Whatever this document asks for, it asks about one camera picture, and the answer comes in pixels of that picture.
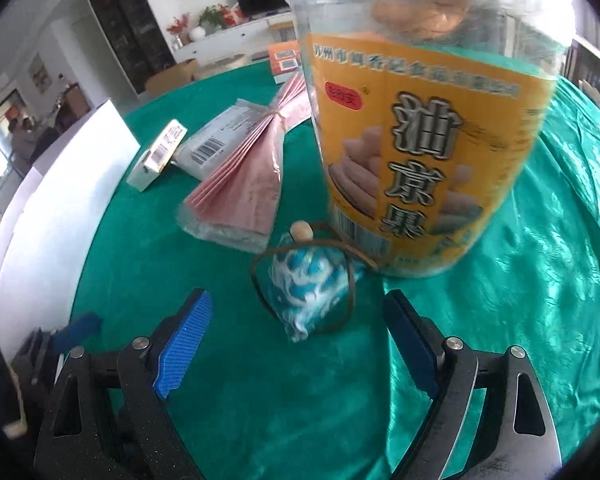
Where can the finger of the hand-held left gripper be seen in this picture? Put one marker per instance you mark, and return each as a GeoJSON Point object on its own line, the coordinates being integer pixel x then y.
{"type": "Point", "coordinates": [77, 330]}

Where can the pink folded packet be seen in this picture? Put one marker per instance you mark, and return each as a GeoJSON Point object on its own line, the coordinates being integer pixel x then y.
{"type": "Point", "coordinates": [250, 180]}

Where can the brown cardboard box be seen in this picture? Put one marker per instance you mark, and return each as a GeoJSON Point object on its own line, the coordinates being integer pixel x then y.
{"type": "Point", "coordinates": [172, 76]}

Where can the beige oval pet bed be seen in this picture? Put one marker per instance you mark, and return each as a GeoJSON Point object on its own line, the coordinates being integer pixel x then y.
{"type": "Point", "coordinates": [220, 66]}

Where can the white barcode packet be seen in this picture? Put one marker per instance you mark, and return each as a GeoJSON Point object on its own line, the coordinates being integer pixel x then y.
{"type": "Point", "coordinates": [210, 145]}

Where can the round white vase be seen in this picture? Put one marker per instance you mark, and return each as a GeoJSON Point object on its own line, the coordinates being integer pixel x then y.
{"type": "Point", "coordinates": [197, 34]}

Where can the framed wall picture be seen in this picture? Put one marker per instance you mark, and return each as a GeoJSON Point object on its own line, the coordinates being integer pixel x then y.
{"type": "Point", "coordinates": [38, 74]}

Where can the green satin tablecloth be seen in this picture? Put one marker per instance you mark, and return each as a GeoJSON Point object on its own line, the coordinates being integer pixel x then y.
{"type": "Point", "coordinates": [280, 410]}

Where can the dark tall display cabinet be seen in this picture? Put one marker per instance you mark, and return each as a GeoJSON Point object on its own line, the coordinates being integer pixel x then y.
{"type": "Point", "coordinates": [125, 25]}

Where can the gold tissue pack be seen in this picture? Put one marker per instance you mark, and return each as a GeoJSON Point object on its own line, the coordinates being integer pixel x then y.
{"type": "Point", "coordinates": [155, 160]}

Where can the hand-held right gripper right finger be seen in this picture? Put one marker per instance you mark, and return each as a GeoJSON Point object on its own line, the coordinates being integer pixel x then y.
{"type": "Point", "coordinates": [407, 335]}

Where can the orange flat packet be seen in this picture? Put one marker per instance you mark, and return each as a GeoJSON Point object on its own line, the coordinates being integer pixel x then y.
{"type": "Point", "coordinates": [284, 57]}

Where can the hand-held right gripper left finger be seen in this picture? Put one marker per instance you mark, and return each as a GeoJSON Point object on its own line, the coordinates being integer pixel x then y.
{"type": "Point", "coordinates": [185, 345]}

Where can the clear plastic jar yellow label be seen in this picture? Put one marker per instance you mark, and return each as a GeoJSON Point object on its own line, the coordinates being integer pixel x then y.
{"type": "Point", "coordinates": [430, 135]}

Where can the white cardboard box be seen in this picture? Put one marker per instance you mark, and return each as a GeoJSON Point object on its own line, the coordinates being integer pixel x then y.
{"type": "Point", "coordinates": [55, 200]}

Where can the white television cabinet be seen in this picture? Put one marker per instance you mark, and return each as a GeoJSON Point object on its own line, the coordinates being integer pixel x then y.
{"type": "Point", "coordinates": [230, 40]}

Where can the red flowers in vase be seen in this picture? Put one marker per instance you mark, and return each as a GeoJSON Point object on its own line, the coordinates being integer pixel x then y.
{"type": "Point", "coordinates": [177, 27]}

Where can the green plant with red decoration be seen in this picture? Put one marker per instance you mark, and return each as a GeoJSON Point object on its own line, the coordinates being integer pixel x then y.
{"type": "Point", "coordinates": [217, 16]}

